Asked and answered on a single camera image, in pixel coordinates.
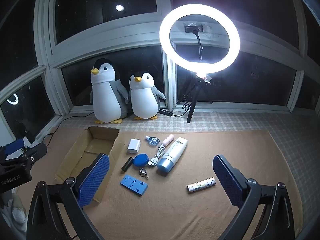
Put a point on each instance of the white patterned cylinder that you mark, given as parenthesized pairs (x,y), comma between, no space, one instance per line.
(200,185)

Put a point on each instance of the cardboard box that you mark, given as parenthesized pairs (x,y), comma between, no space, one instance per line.
(75,160)

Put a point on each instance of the black tripod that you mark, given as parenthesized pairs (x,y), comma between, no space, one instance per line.
(191,110)

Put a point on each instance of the round blue case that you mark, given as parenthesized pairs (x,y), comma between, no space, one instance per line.
(141,160)

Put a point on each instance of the blue folding phone stand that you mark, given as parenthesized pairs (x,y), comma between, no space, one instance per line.
(133,186)

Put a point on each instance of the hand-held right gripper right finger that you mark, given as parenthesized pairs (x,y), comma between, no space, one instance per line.
(227,180)

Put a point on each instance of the small metal keys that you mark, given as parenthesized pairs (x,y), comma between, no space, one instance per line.
(143,172)

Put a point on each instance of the white wall charger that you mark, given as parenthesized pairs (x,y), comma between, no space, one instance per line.
(133,146)

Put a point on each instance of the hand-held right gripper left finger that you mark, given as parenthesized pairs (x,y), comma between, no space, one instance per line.
(95,177)

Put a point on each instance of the small clear blue bottle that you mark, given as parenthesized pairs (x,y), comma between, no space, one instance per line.
(153,141)

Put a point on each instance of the short black tube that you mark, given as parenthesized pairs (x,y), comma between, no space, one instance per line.
(126,164)

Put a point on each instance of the small penguin plush toy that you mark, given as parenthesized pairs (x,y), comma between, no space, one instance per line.
(143,97)

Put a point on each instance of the white sunscreen bottle blue cap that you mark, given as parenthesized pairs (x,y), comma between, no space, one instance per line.
(173,152)

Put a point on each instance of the white crumpled cloth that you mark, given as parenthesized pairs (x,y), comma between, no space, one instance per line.
(13,212)

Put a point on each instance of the brown mat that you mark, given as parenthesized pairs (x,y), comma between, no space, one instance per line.
(170,212)

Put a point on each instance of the white window frame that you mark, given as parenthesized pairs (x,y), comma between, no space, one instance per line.
(110,38)

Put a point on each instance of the black gooseneck phone holder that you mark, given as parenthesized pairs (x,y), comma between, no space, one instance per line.
(193,28)

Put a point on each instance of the large penguin plush toy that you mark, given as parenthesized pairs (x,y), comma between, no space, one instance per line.
(107,97)

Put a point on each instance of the checked grey cloth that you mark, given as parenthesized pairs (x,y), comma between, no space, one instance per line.
(237,121)

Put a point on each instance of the small pale bottle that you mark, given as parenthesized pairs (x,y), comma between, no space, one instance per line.
(167,140)

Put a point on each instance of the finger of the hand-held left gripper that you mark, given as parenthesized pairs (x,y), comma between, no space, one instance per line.
(37,150)
(14,147)

